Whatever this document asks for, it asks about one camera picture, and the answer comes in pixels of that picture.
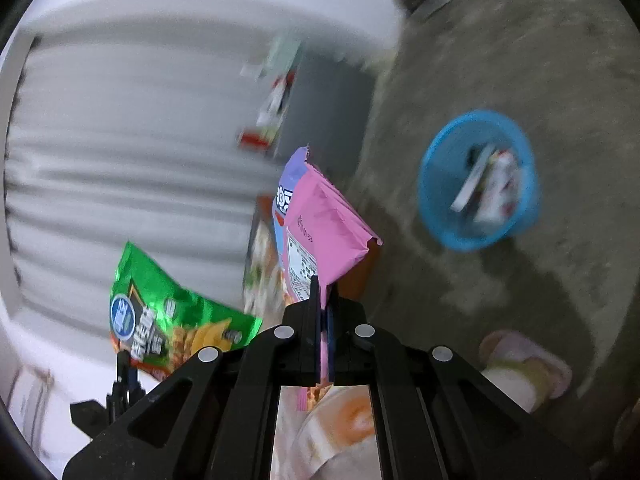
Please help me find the green red chip bag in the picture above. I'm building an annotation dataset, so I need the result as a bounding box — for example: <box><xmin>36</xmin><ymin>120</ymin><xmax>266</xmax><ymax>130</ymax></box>
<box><xmin>108</xmin><ymin>243</ymin><xmax>262</xmax><ymax>382</ymax></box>

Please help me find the pink purple snack bag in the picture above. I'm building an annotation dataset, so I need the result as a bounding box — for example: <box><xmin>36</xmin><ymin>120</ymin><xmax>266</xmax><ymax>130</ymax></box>
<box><xmin>271</xmin><ymin>146</ymin><xmax>383</xmax><ymax>411</ymax></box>

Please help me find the white black box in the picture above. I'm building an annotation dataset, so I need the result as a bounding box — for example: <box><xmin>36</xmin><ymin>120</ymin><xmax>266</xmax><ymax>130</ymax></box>
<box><xmin>450</xmin><ymin>143</ymin><xmax>497</xmax><ymax>212</ymax></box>

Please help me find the white AD milk bottle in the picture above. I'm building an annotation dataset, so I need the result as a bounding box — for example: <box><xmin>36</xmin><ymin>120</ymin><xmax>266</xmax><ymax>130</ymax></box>
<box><xmin>474</xmin><ymin>150</ymin><xmax>521</xmax><ymax>231</ymax></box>

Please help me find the blue mesh trash bin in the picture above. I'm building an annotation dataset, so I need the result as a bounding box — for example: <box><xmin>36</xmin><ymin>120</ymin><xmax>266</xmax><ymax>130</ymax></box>
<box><xmin>418</xmin><ymin>110</ymin><xmax>540</xmax><ymax>252</ymax></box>

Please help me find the grey curtain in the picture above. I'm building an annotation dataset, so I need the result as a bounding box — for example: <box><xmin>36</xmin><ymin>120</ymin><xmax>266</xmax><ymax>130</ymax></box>
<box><xmin>1</xmin><ymin>1</ymin><xmax>279</xmax><ymax>336</ymax></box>

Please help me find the grey cabinet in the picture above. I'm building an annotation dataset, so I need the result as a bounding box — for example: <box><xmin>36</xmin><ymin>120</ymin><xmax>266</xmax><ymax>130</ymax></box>
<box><xmin>272</xmin><ymin>48</ymin><xmax>375</xmax><ymax>179</ymax></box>

